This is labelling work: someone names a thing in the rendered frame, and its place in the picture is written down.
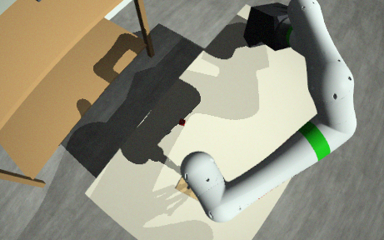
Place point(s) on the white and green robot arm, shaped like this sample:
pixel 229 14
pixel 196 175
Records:
pixel 330 84

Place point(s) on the tan flat mat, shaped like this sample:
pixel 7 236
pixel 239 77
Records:
pixel 182 187

